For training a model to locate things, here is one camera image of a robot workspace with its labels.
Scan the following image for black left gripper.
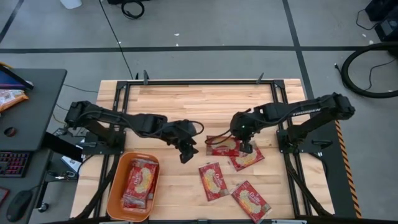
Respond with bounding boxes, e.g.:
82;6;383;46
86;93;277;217
170;119;200;164

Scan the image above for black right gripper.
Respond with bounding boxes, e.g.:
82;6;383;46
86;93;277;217
231;112;259;154

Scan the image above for red popcorn bag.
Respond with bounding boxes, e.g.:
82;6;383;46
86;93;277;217
124;158;159;202
230;180;273;224
229;141;266;172
121;192;150;210
198;161;230;202
205;135;242;157

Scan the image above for orange plastic basket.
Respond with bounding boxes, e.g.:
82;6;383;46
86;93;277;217
106;151;161;223

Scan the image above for black side platform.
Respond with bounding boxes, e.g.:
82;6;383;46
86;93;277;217
310;119;363;218

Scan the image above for white card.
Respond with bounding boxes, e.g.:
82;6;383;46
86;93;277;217
60;155;82;174

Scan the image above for metal carabiner clip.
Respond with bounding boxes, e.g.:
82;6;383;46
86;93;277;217
46;170;77;182

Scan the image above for large black hoop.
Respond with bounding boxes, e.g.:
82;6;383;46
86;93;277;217
341;42;398;100

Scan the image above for black desk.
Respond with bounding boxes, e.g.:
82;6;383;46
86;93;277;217
0;68;68;224

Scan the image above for backlit black keyboard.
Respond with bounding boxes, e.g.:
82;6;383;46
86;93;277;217
0;151;32;178

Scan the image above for black computer mouse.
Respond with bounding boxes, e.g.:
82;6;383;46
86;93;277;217
6;189;34;223

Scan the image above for black equipment box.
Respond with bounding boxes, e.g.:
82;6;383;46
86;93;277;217
374;18;398;43
365;0;398;22

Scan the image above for orange snack bag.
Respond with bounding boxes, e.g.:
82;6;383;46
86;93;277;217
0;89;29;113

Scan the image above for white container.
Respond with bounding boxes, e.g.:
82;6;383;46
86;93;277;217
60;0;83;9

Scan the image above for tablet with purple screen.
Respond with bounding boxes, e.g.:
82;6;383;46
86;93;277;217
0;63;34;91

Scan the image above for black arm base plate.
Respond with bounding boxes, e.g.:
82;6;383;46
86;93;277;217
81;130;127;156
276;129;333;154

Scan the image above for black aluminium table frame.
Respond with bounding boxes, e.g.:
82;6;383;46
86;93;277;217
74;79;335;220

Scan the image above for long black floor cable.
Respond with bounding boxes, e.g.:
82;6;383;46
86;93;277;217
98;0;134;80

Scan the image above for thin black cable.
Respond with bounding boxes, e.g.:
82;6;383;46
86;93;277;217
334;58;398;93

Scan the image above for coiled black cable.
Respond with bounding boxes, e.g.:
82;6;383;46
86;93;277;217
120;0;146;20

